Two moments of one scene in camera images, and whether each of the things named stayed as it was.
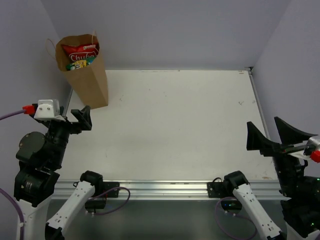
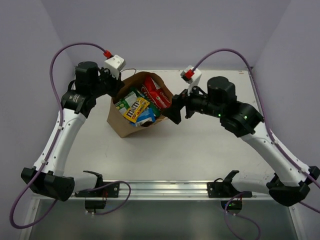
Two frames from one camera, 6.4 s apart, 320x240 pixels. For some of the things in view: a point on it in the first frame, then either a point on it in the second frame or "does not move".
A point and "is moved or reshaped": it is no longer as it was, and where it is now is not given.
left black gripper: (75, 125) to (110, 81)
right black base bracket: (216, 189) does not move
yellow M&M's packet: (82, 63) is moved or reshaped
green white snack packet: (72, 66) to (125, 103)
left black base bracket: (109, 185) does not move
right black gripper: (257, 140) to (179, 101)
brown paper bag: (89, 80) to (132, 81)
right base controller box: (232, 206) does not move
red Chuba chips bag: (76, 53) to (156, 94)
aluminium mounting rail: (167, 189) does not move
